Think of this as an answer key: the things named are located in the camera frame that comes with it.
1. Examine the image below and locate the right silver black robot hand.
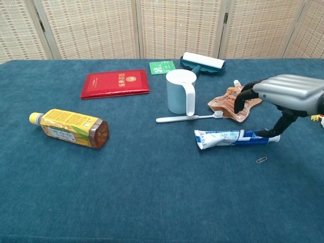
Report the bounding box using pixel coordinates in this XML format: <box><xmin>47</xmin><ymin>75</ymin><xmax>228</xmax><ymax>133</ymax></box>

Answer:
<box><xmin>233</xmin><ymin>74</ymin><xmax>324</xmax><ymax>139</ymax></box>

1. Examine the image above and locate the orange spout pouch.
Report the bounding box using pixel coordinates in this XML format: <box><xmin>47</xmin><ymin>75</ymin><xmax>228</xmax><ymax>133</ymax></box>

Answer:
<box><xmin>207</xmin><ymin>79</ymin><xmax>264</xmax><ymax>123</ymax></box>

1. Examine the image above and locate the blue white toothpaste tube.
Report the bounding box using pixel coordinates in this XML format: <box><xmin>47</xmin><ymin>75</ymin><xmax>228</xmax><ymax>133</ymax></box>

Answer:
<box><xmin>194</xmin><ymin>128</ymin><xmax>281</xmax><ymax>151</ymax></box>

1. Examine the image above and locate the white toothbrush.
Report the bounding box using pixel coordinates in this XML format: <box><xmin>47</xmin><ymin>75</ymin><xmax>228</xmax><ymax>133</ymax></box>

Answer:
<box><xmin>155</xmin><ymin>110</ymin><xmax>223</xmax><ymax>124</ymax></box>

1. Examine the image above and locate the white plastic mug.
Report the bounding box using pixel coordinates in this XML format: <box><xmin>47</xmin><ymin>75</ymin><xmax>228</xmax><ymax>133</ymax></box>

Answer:
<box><xmin>166</xmin><ymin>68</ymin><xmax>198</xmax><ymax>117</ymax></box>

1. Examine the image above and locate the colourful feather shuttlecock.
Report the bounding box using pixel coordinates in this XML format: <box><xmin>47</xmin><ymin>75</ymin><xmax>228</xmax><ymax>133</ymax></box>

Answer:
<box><xmin>310</xmin><ymin>113</ymin><xmax>324</xmax><ymax>129</ymax></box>

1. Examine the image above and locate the teal lint roller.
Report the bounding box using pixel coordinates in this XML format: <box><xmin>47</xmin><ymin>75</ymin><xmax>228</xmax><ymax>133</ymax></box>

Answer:
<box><xmin>179</xmin><ymin>51</ymin><xmax>227</xmax><ymax>76</ymax></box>

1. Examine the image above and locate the green card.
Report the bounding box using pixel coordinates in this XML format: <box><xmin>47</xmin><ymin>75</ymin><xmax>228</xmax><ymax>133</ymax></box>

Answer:
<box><xmin>148</xmin><ymin>60</ymin><xmax>177</xmax><ymax>76</ymax></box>

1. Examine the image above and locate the red certificate book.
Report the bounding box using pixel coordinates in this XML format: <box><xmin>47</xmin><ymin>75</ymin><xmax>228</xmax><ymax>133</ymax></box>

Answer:
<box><xmin>80</xmin><ymin>69</ymin><xmax>150</xmax><ymax>100</ymax></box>

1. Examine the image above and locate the woven folding screen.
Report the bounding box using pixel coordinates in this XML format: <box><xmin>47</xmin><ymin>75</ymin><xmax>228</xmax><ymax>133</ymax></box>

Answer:
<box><xmin>0</xmin><ymin>0</ymin><xmax>324</xmax><ymax>64</ymax></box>

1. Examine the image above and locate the yellow label tea bottle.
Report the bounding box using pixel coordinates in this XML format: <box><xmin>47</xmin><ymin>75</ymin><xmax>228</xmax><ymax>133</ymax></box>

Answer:
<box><xmin>28</xmin><ymin>108</ymin><xmax>110</xmax><ymax>149</ymax></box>

